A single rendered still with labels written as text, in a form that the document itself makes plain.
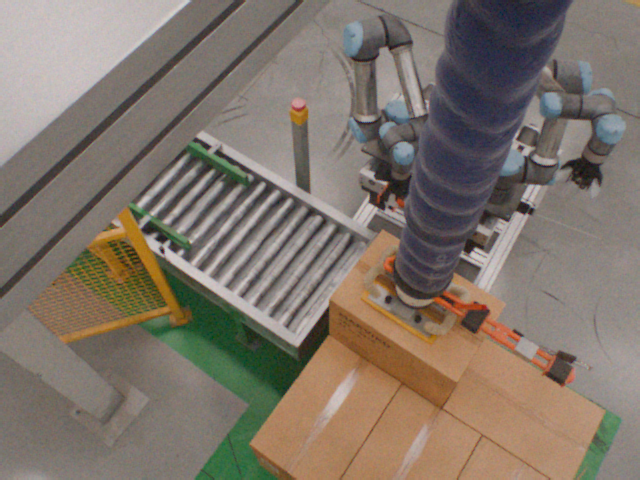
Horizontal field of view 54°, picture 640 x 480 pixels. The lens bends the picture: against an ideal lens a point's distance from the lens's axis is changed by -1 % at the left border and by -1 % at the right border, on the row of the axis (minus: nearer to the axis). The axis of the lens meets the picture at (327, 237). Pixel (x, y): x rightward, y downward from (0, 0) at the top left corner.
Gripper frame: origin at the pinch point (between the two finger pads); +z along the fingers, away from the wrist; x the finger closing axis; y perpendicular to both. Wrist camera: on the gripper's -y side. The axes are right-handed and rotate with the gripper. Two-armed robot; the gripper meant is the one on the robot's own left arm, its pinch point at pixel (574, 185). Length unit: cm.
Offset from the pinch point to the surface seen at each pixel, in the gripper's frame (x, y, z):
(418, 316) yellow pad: -28, 48, 52
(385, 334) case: -36, 59, 58
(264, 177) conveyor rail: -134, 4, 93
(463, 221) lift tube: -24, 46, -21
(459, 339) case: -10, 46, 58
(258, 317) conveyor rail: -93, 70, 92
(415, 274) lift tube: -33, 48, 20
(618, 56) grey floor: -3, -246, 152
